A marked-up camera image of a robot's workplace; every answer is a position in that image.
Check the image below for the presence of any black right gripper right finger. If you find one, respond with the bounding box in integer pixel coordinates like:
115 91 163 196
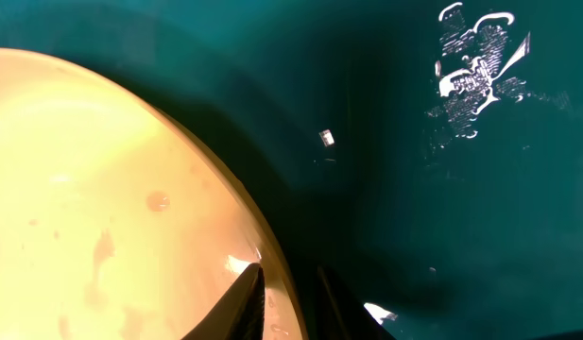
315 266 396 340

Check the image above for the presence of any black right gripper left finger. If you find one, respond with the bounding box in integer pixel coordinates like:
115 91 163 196
181 263 266 340

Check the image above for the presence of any yellow plate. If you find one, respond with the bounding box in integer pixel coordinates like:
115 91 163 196
0 48 307 340

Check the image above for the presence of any teal plastic tray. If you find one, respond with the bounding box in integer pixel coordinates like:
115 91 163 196
0 0 583 339

